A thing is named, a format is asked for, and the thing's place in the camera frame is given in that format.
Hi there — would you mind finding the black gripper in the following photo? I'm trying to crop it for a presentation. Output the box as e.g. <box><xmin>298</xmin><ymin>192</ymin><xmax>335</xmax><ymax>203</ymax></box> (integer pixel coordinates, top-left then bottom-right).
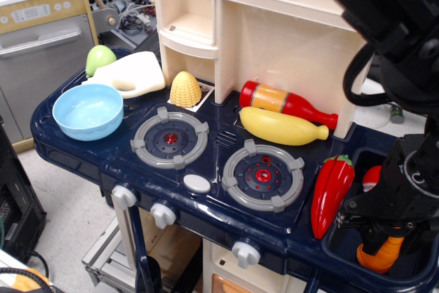
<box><xmin>337</xmin><ymin>131</ymin><xmax>438</xmax><ymax>268</ymax></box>

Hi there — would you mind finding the orange toy carrot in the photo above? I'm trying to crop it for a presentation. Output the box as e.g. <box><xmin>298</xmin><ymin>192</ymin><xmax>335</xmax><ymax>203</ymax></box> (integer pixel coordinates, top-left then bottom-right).
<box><xmin>357</xmin><ymin>237</ymin><xmax>405</xmax><ymax>274</ymax></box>

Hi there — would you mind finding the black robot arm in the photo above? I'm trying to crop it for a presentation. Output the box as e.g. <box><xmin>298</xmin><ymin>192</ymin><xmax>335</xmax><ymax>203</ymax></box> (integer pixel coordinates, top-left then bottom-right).
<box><xmin>337</xmin><ymin>0</ymin><xmax>438</xmax><ymax>273</ymax></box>

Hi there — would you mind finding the light blue plastic bowl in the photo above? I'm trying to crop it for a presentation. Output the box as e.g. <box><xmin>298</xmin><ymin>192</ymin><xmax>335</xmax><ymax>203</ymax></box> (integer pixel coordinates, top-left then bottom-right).
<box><xmin>52</xmin><ymin>84</ymin><xmax>123</xmax><ymax>141</ymax></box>

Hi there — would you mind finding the red toy meat slice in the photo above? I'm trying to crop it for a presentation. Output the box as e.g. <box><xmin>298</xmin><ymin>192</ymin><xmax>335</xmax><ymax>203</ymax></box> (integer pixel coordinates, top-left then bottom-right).
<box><xmin>362</xmin><ymin>165</ymin><xmax>381</xmax><ymax>192</ymax></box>

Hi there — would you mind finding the red toy chili pepper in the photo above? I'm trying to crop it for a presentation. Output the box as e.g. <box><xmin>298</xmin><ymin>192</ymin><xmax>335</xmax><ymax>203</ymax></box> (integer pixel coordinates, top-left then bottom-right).
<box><xmin>311</xmin><ymin>154</ymin><xmax>355</xmax><ymax>239</ymax></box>

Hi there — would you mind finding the navy toy kitchen counter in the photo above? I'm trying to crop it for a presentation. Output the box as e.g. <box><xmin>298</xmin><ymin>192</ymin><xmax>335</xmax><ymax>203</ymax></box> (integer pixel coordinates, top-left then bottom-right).
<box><xmin>29</xmin><ymin>47</ymin><xmax>439</xmax><ymax>293</ymax></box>

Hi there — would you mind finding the right grey stove knob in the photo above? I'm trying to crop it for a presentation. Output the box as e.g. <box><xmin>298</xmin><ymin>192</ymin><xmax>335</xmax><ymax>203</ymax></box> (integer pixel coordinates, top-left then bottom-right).
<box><xmin>232</xmin><ymin>242</ymin><xmax>261</xmax><ymax>269</ymax></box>

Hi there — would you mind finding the grey stove knob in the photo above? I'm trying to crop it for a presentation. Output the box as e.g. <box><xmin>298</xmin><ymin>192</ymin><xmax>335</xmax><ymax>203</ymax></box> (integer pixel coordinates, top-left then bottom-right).
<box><xmin>111</xmin><ymin>185</ymin><xmax>137</xmax><ymax>211</ymax></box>
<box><xmin>150</xmin><ymin>202</ymin><xmax>176</xmax><ymax>229</ymax></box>
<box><xmin>232</xmin><ymin>242</ymin><xmax>261</xmax><ymax>269</ymax></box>

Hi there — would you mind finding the right grey stove burner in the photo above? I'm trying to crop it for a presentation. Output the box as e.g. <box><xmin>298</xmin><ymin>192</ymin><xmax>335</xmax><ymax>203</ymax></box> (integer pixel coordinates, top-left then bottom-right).
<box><xmin>222</xmin><ymin>139</ymin><xmax>305</xmax><ymax>213</ymax></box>

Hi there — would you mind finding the grey stove burner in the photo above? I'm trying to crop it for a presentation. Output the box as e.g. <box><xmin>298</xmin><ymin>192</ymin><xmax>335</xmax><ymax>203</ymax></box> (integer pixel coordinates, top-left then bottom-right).
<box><xmin>222</xmin><ymin>139</ymin><xmax>305</xmax><ymax>213</ymax></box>
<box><xmin>130</xmin><ymin>107</ymin><xmax>209</xmax><ymax>170</ymax></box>

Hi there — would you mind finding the yellow toy banana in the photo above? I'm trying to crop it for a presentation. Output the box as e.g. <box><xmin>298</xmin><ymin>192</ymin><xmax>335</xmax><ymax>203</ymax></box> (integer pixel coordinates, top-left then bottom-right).
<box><xmin>239</xmin><ymin>106</ymin><xmax>329</xmax><ymax>146</ymax></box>

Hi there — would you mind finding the red toy ketchup bottle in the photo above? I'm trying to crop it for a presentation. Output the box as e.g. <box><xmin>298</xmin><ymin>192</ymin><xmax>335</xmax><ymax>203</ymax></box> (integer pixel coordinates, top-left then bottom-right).
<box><xmin>239</xmin><ymin>80</ymin><xmax>338</xmax><ymax>130</ymax></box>

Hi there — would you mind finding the grey oval button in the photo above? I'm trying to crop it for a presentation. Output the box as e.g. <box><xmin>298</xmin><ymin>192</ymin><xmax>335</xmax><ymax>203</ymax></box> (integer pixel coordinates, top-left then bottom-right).
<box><xmin>183</xmin><ymin>174</ymin><xmax>211</xmax><ymax>194</ymax></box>

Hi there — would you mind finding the middle grey stove knob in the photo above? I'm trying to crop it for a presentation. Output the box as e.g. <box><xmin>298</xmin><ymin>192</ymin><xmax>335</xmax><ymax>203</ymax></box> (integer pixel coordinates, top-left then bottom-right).
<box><xmin>150</xmin><ymin>202</ymin><xmax>176</xmax><ymax>229</ymax></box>

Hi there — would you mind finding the left grey stove burner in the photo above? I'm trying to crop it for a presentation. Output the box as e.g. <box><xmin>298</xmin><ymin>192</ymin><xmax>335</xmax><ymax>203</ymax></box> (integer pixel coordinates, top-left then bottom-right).
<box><xmin>130</xmin><ymin>107</ymin><xmax>209</xmax><ymax>170</ymax></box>

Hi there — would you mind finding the cream toy kitchen shelf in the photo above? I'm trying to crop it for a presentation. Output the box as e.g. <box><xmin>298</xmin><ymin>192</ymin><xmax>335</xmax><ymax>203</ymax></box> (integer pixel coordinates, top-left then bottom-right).
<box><xmin>155</xmin><ymin>0</ymin><xmax>364</xmax><ymax>138</ymax></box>

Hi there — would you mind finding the yellow toy corn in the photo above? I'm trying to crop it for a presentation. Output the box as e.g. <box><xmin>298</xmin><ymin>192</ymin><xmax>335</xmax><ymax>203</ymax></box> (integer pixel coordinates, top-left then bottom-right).
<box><xmin>169</xmin><ymin>71</ymin><xmax>202</xmax><ymax>108</ymax></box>

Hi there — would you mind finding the left grey stove knob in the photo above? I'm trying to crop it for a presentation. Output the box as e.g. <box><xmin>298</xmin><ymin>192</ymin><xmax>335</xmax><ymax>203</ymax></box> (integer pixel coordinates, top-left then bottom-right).
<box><xmin>111</xmin><ymin>185</ymin><xmax>137</xmax><ymax>211</ymax></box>

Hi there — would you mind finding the cream toy milk jug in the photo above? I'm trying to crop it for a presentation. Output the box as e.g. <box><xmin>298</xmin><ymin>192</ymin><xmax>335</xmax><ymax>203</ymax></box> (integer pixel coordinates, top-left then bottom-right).
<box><xmin>82</xmin><ymin>51</ymin><xmax>165</xmax><ymax>99</ymax></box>

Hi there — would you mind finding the green toy pear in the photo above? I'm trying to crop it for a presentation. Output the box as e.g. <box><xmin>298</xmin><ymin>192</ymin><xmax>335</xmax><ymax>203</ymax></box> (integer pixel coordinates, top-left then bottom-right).
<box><xmin>85</xmin><ymin>45</ymin><xmax>117</xmax><ymax>78</ymax></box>

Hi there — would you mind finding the black computer case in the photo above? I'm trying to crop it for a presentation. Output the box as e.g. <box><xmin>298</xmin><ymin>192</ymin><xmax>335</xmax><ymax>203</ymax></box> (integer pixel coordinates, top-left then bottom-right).
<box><xmin>1</xmin><ymin>129</ymin><xmax>47</xmax><ymax>263</ymax></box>

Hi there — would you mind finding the grey toy dishwasher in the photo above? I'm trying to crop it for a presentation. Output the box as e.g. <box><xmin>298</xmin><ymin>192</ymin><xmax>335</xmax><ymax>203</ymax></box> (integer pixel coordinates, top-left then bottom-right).
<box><xmin>1</xmin><ymin>0</ymin><xmax>115</xmax><ymax>144</ymax></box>

